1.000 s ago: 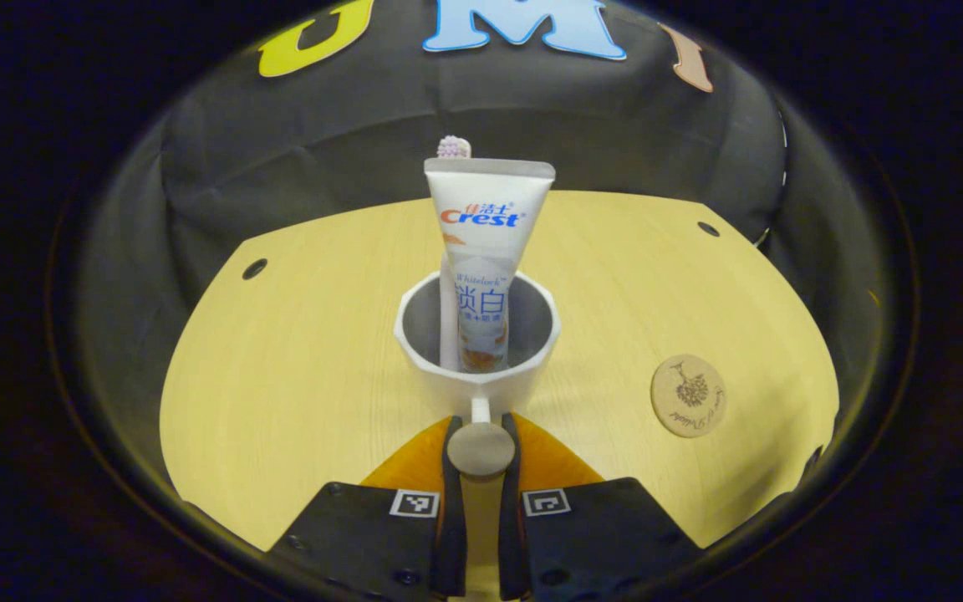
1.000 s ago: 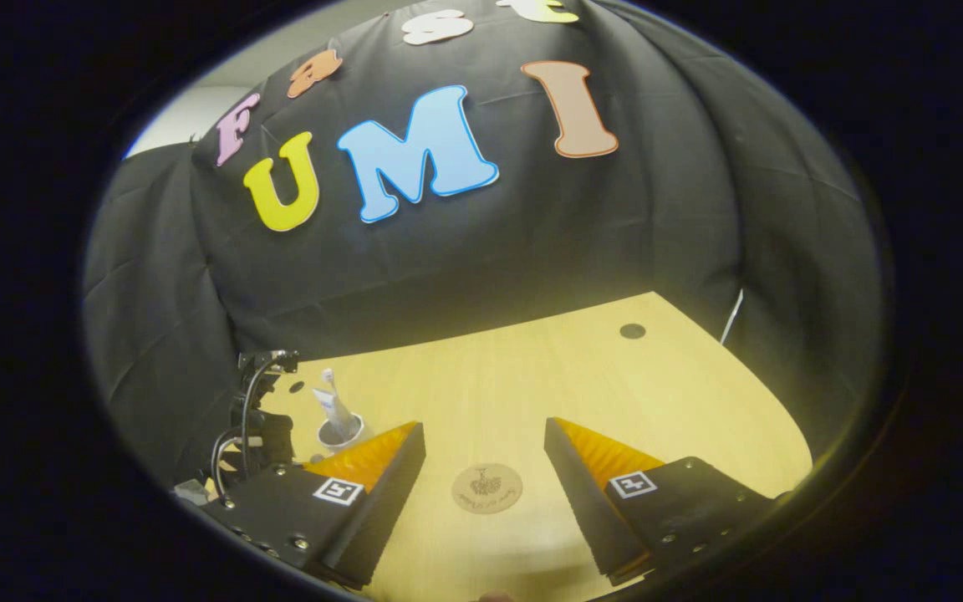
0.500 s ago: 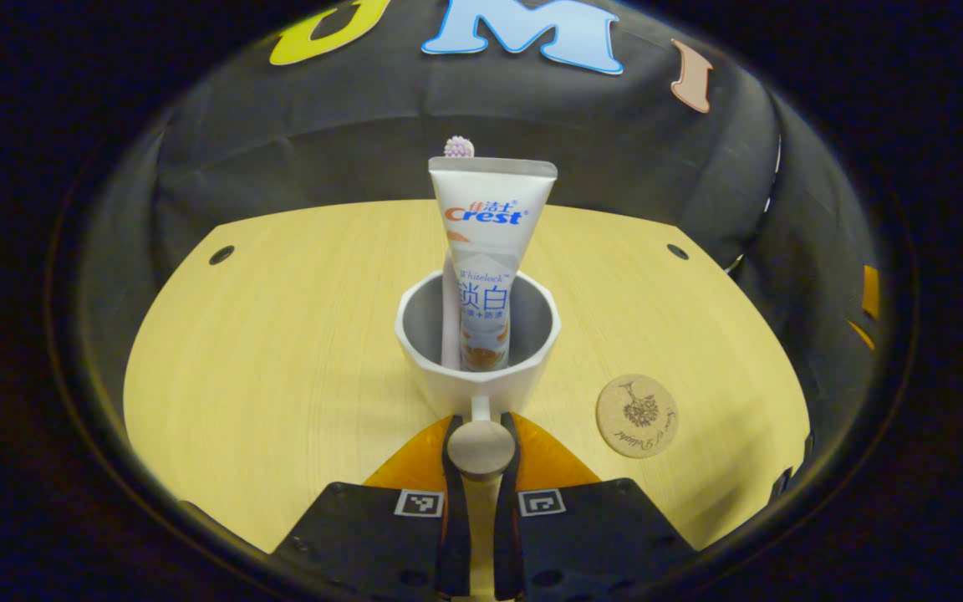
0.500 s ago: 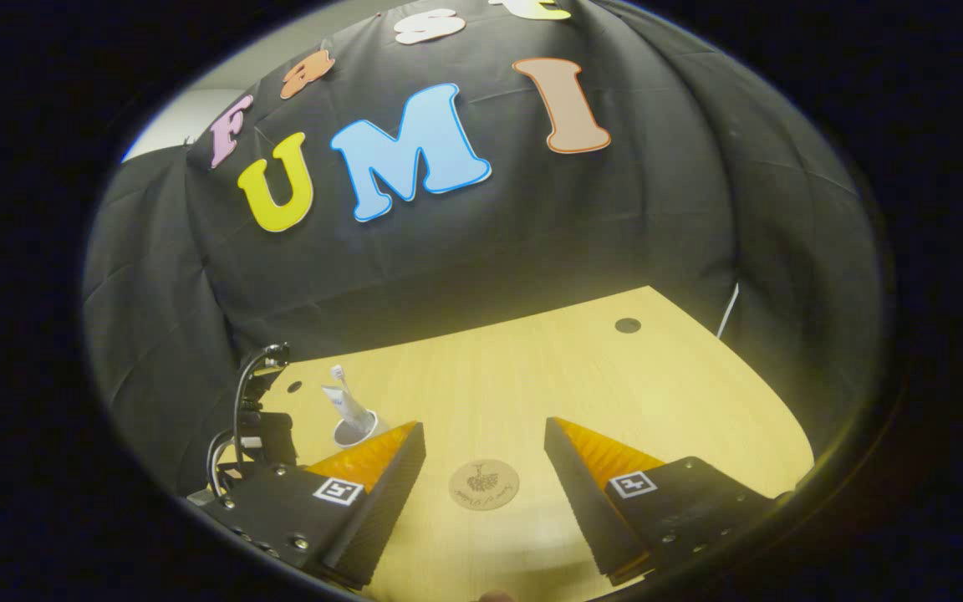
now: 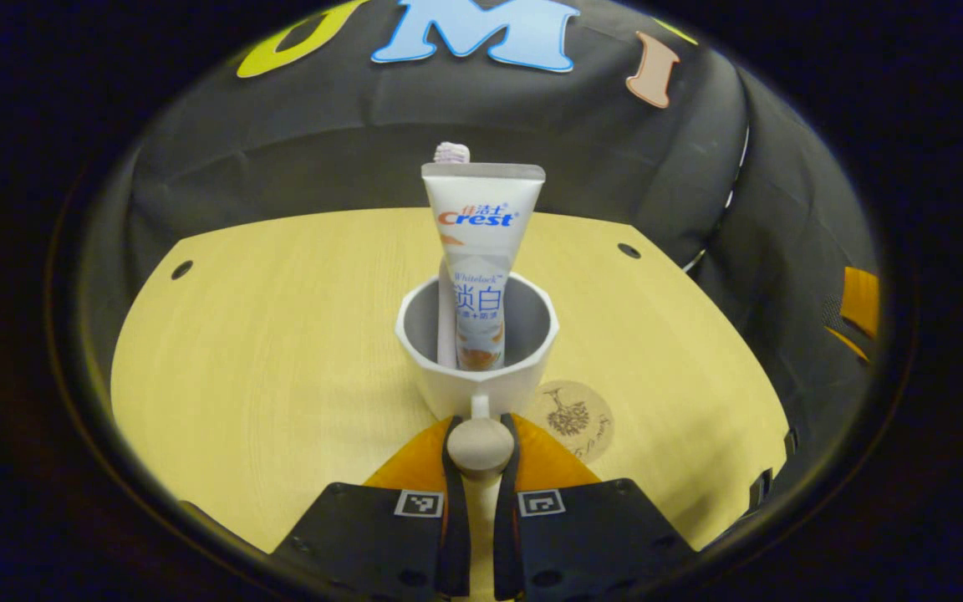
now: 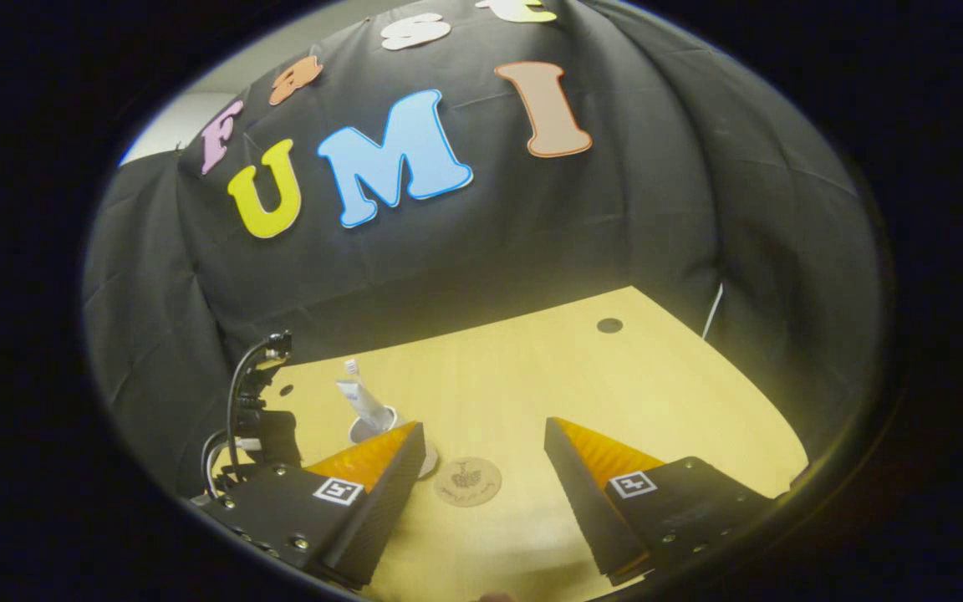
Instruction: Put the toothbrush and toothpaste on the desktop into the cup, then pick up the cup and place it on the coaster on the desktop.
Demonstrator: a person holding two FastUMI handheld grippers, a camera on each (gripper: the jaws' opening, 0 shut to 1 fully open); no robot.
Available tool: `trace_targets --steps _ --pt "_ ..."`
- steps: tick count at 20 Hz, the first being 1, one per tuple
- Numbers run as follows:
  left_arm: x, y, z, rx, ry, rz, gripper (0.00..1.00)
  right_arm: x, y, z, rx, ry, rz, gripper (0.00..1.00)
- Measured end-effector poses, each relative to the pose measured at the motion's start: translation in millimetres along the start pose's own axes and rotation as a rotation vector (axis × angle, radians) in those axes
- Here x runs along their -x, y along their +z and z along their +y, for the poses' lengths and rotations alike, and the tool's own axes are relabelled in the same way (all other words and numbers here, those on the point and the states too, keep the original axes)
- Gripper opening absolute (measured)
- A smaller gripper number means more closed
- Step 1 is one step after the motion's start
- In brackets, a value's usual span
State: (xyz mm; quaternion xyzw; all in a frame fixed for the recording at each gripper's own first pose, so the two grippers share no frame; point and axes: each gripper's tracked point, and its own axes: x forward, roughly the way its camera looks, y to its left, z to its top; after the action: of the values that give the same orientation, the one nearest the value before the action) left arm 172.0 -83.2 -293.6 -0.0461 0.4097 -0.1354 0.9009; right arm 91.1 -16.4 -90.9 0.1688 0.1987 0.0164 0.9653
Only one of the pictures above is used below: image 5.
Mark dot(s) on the black backdrop cloth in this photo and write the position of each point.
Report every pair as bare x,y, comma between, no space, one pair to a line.
281,150

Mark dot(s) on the pink toothbrush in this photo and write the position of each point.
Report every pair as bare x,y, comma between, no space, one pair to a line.
451,152

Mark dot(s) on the round wooden coaster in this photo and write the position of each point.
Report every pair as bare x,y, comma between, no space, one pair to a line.
569,418

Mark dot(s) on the white toothpaste tube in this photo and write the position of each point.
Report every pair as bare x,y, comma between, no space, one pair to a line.
481,234

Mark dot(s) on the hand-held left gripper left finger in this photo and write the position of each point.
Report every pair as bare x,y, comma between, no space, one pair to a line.
452,543

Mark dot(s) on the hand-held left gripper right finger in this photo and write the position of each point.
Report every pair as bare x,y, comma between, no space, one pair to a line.
508,543

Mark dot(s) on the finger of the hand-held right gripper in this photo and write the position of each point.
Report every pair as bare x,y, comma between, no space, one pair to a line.
862,301

